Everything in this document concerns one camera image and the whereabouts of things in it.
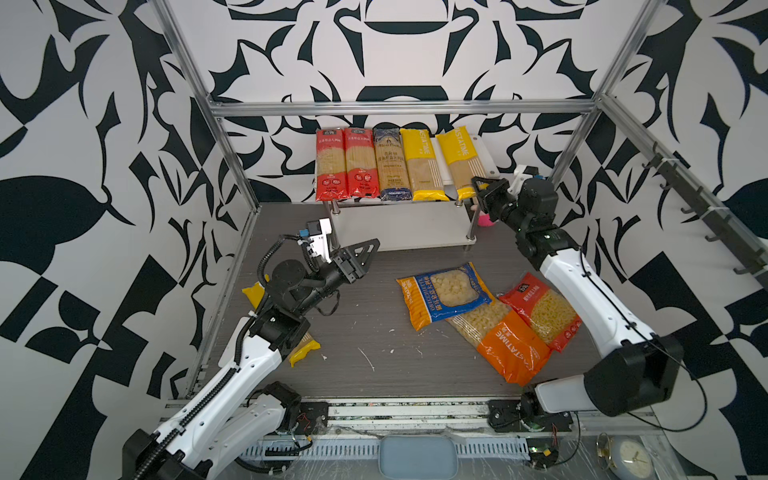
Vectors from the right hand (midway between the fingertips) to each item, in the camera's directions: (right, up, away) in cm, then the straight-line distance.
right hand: (473, 175), depth 72 cm
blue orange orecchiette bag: (-7, -32, +17) cm, 37 cm away
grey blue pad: (-14, -64, -5) cm, 65 cm away
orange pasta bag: (+12, -43, +11) cm, 46 cm away
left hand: (-23, -15, -10) cm, 29 cm away
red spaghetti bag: (-27, +3, +7) cm, 28 cm away
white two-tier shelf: (-29, -12, +34) cm, 46 cm away
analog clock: (+33, -63, -6) cm, 71 cm away
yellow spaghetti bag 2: (0, +6, +8) cm, 10 cm away
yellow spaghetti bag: (-11, -2, +3) cm, 11 cm away
